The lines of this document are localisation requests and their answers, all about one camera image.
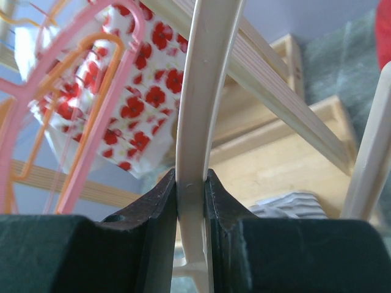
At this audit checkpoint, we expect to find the blue wire hanger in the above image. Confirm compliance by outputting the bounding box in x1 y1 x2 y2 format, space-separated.
1 27 15 51

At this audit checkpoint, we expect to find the beige wooden hanger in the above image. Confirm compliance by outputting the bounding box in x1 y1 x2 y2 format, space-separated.
173 1 390 292

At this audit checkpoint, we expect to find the orange hanger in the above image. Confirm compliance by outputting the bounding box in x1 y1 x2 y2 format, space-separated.
0 0 126 214

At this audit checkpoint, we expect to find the white black striped tank top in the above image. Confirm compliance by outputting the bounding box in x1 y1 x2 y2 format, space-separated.
248 191 327 220

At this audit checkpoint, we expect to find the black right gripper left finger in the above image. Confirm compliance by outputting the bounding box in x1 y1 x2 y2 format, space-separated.
1 170 177 292

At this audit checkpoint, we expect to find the wooden clothes rack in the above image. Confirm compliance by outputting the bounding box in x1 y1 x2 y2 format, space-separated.
1 1 356 218

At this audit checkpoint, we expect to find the pink plastic hanger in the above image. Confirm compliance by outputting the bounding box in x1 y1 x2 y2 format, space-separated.
0 0 147 216

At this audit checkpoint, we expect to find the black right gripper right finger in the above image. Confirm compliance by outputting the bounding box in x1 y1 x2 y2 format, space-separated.
205 170 390 292

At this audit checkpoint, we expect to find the red floral white dress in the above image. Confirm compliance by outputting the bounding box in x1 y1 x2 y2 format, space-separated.
31 2 188 178

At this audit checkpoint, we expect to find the red tank top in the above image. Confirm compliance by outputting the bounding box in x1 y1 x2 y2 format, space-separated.
375 0 391 70

